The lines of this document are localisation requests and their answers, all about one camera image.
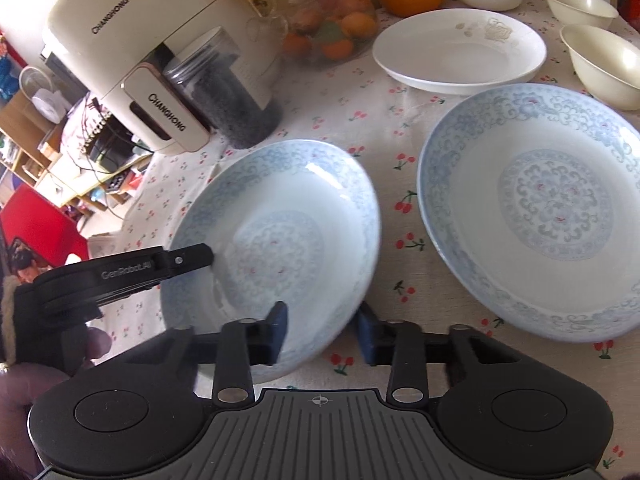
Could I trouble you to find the gloved left hand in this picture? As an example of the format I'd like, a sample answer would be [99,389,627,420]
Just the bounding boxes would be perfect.
[0,274,113,480]

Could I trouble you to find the plain white plate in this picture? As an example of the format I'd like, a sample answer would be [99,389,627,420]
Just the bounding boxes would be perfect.
[372,9,548,96]

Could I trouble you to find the cherry print tablecloth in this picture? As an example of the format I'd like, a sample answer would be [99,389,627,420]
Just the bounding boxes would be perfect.
[86,0,640,480]

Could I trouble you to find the cream Changhong air fryer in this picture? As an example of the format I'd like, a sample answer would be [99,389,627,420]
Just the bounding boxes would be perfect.
[0,0,274,157]

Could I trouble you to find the cream bowl far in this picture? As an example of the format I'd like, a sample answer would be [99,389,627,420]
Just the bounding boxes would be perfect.
[547,0,620,29]

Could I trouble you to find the cream bowl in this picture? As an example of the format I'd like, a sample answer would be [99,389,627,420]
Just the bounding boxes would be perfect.
[547,0,620,29]
[560,25,639,112]

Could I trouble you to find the glass teapot with fruit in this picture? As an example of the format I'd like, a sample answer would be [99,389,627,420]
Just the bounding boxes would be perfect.
[250,0,380,68]

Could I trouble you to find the clear jar dark contents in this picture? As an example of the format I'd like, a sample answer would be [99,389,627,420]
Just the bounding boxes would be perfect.
[163,26,282,150]

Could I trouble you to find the cream bowl near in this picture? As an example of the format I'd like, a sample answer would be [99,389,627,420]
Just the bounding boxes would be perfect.
[560,25,639,112]

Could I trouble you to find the blue patterned plate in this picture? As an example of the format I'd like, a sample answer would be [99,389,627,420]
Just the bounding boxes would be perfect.
[160,139,381,382]
[418,84,639,342]

